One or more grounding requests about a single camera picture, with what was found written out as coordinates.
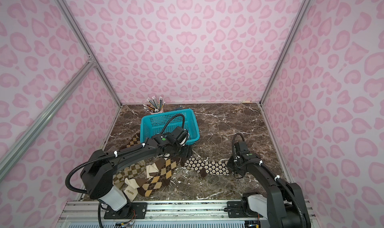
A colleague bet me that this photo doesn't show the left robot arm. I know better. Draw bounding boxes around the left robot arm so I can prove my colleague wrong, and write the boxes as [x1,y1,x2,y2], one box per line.
[65,114,189,212]

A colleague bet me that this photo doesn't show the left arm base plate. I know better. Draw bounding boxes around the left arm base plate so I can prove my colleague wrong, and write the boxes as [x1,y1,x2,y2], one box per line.
[104,202,148,220]

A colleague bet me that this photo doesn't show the dark brown argyle sock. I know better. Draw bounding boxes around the dark brown argyle sock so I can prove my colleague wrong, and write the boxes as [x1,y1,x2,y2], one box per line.
[136,157,181,197]

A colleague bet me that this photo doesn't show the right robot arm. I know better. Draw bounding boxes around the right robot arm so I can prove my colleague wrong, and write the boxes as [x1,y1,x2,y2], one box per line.
[227,133,312,228]

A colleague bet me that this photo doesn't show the aluminium mounting rail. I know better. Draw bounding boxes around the aluminium mounting rail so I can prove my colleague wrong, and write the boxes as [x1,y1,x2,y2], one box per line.
[56,200,270,228]

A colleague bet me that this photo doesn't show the pink cup of pencils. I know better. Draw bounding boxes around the pink cup of pencils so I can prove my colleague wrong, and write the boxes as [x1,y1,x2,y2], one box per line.
[143,96,165,115]

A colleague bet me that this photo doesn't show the cream brown sock with label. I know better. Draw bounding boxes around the cream brown sock with label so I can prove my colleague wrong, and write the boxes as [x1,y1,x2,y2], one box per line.
[124,178,139,202]

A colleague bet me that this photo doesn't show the light brown argyle sock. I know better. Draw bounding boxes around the light brown argyle sock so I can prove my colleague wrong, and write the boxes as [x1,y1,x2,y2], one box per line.
[113,133,146,189]

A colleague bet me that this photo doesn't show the cream brown striped sock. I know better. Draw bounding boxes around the cream brown striped sock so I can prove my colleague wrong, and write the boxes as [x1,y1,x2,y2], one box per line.
[146,164,159,179]

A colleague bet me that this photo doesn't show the teal plastic basket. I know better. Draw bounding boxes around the teal plastic basket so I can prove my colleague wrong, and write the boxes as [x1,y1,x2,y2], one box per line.
[140,109,200,145]

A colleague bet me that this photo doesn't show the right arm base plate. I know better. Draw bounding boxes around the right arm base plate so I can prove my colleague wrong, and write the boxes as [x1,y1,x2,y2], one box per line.
[224,201,261,218]

